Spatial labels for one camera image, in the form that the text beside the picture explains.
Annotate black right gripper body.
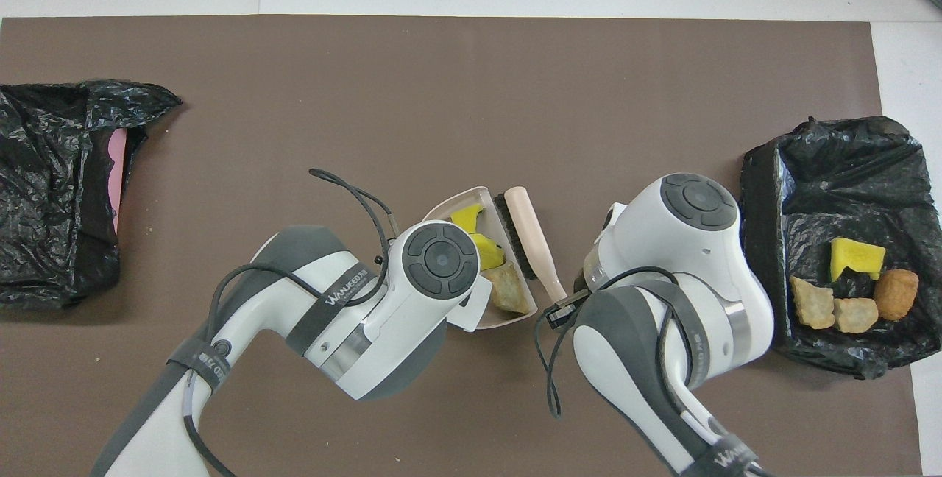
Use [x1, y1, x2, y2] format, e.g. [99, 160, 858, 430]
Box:
[542, 290, 591, 329]

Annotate pale yellowish rock chunk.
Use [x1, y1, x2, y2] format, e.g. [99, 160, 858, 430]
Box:
[790, 276, 836, 330]
[833, 297, 879, 335]
[484, 261, 533, 315]

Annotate beige hand brush black bristles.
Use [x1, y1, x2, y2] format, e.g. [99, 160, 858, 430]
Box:
[493, 187, 570, 303]

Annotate yellow and green sponge piece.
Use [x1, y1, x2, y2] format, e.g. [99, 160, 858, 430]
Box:
[450, 205, 506, 272]

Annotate beige plastic dustpan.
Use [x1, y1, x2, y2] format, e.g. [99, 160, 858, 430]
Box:
[422, 185, 542, 332]

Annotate plain yellow sponge piece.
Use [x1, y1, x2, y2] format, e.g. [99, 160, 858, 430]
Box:
[830, 237, 887, 283]

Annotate brown oval rock chunk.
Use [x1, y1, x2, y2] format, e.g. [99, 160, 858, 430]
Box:
[874, 269, 920, 322]

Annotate black bag lined bin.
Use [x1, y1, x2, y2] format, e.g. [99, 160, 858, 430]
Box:
[736, 116, 942, 381]

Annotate black bag bin pink inside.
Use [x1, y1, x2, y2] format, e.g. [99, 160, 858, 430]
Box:
[0, 79, 183, 310]

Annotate brown table mat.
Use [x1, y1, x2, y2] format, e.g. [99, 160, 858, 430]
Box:
[0, 15, 924, 477]

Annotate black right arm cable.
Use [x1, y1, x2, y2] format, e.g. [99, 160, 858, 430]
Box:
[533, 265, 693, 419]

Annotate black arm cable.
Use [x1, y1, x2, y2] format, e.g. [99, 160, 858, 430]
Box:
[533, 265, 693, 419]
[182, 167, 402, 477]

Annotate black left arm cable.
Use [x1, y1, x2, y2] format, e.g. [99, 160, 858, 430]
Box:
[182, 167, 402, 477]

